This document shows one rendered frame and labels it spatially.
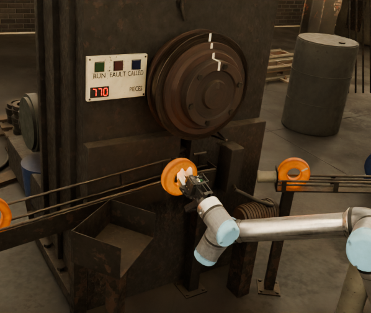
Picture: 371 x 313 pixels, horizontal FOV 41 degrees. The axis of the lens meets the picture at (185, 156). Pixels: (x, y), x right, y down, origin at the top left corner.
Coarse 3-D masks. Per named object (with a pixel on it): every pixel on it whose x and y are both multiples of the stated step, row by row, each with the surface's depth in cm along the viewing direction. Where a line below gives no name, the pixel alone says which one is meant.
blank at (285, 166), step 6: (282, 162) 235; (288, 162) 233; (294, 162) 232; (300, 162) 232; (282, 168) 234; (288, 168) 234; (300, 168) 233; (306, 168) 233; (282, 174) 236; (300, 174) 236; (306, 174) 234; (288, 186) 238; (294, 186) 238; (300, 186) 237
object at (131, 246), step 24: (96, 216) 189; (120, 216) 197; (144, 216) 192; (72, 240) 176; (96, 240) 171; (120, 240) 191; (144, 240) 192; (96, 264) 175; (120, 264) 171; (120, 288) 195; (120, 312) 201
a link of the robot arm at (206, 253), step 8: (200, 240) 180; (208, 240) 175; (200, 248) 179; (208, 248) 176; (216, 248) 175; (224, 248) 183; (200, 256) 179; (208, 256) 178; (216, 256) 179; (208, 264) 180
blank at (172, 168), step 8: (176, 160) 193; (184, 160) 193; (168, 168) 191; (176, 168) 192; (184, 168) 194; (192, 168) 196; (168, 176) 191; (168, 184) 193; (176, 184) 196; (168, 192) 195; (176, 192) 197
